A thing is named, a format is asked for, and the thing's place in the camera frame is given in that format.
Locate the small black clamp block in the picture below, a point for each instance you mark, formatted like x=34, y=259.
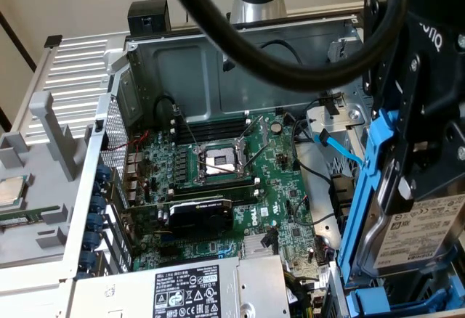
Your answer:
x=53, y=40

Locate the open grey PC case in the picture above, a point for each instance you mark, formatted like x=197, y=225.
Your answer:
x=189, y=78

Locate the blue plastic disk carrier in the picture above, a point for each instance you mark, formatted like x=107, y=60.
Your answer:
x=367, y=298

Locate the grey plastic parts rack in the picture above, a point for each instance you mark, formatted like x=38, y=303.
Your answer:
x=51, y=194

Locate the silver finned heat sink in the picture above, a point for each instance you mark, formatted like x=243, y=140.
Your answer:
x=252, y=247

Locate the dark brown wooden rail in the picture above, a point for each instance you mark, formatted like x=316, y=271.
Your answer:
x=14, y=38

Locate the blue expansion slot latch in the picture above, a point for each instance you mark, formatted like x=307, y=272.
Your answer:
x=87, y=259
x=97, y=204
x=95, y=222
x=104, y=171
x=91, y=240

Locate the metal locking lever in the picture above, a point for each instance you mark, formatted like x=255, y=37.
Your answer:
x=221, y=169
x=187, y=129

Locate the black box-shaped block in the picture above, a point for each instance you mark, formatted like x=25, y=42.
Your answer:
x=149, y=15

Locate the metal CPU socket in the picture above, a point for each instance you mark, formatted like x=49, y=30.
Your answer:
x=218, y=160

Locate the round coin battery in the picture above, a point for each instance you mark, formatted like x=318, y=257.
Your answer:
x=277, y=127

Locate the silver CPU chip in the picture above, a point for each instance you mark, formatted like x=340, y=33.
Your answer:
x=11, y=194

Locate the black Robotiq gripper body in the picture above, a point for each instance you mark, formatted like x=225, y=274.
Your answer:
x=436, y=13

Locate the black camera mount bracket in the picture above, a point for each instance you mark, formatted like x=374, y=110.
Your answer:
x=372, y=24

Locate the blue drive caddy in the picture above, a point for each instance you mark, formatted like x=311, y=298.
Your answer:
x=339, y=292

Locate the green motherboard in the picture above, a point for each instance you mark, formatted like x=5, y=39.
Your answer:
x=276, y=187

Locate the hard disk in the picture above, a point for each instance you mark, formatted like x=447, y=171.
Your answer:
x=417, y=231

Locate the black RAM slot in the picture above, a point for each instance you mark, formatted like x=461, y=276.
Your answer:
x=210, y=125
x=210, y=134
x=210, y=195
x=210, y=184

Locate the grey metal drive cage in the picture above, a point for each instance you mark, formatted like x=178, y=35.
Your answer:
x=341, y=51

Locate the grey power supply unit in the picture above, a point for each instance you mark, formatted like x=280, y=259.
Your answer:
x=189, y=292

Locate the black graphics card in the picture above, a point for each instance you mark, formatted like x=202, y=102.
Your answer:
x=203, y=220

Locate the green RAM stick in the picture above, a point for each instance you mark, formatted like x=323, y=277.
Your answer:
x=29, y=214

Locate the metal socket cover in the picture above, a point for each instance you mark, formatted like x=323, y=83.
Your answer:
x=262, y=129

